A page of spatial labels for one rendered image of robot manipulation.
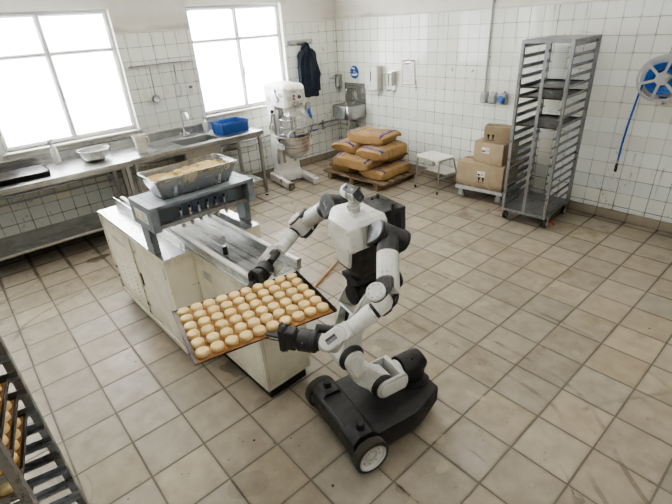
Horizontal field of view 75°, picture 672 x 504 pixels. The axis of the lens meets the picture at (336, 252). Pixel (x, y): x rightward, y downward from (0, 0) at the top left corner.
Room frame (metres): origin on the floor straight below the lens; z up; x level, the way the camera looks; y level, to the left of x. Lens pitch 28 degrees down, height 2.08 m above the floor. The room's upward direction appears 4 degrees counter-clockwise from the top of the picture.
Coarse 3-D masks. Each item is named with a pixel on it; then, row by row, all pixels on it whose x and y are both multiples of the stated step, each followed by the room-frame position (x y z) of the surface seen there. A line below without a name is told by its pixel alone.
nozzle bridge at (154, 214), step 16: (240, 176) 2.93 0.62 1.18; (192, 192) 2.66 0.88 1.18; (208, 192) 2.65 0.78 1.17; (224, 192) 2.82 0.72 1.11; (240, 192) 2.90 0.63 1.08; (144, 208) 2.45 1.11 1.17; (160, 208) 2.45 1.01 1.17; (176, 208) 2.59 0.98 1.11; (224, 208) 2.75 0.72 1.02; (240, 208) 2.98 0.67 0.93; (144, 224) 2.51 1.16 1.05; (160, 224) 2.43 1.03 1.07; (176, 224) 2.53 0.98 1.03
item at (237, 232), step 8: (216, 224) 2.88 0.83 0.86; (224, 224) 2.78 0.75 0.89; (232, 232) 2.71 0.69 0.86; (240, 232) 2.63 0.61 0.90; (248, 240) 2.57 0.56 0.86; (256, 240) 2.49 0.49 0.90; (264, 248) 2.43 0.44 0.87; (280, 256) 2.30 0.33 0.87; (288, 256) 2.24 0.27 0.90; (288, 264) 2.25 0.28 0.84; (296, 264) 2.19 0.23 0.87
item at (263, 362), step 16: (240, 240) 2.62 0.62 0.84; (224, 256) 2.41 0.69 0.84; (240, 256) 2.40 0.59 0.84; (256, 256) 2.38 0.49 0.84; (208, 272) 2.38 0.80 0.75; (224, 272) 2.22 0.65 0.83; (208, 288) 2.42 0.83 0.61; (224, 288) 2.25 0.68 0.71; (240, 288) 2.09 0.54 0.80; (240, 352) 2.22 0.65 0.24; (256, 352) 2.05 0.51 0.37; (272, 352) 2.05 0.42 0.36; (288, 352) 2.13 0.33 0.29; (304, 352) 2.20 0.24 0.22; (240, 368) 2.32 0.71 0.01; (256, 368) 2.08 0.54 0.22; (272, 368) 2.04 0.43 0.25; (288, 368) 2.11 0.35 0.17; (304, 368) 2.20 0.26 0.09; (272, 384) 2.03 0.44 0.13; (288, 384) 2.14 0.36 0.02
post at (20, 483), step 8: (0, 440) 0.94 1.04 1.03; (0, 448) 0.92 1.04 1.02; (0, 456) 0.92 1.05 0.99; (8, 456) 0.93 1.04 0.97; (0, 464) 0.91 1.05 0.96; (8, 464) 0.92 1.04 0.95; (8, 472) 0.91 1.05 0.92; (16, 472) 0.92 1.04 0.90; (8, 480) 0.91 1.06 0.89; (16, 480) 0.92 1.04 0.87; (24, 480) 0.94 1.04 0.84; (16, 488) 0.91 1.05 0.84; (24, 488) 0.92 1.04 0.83; (24, 496) 0.92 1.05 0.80; (32, 496) 0.93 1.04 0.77
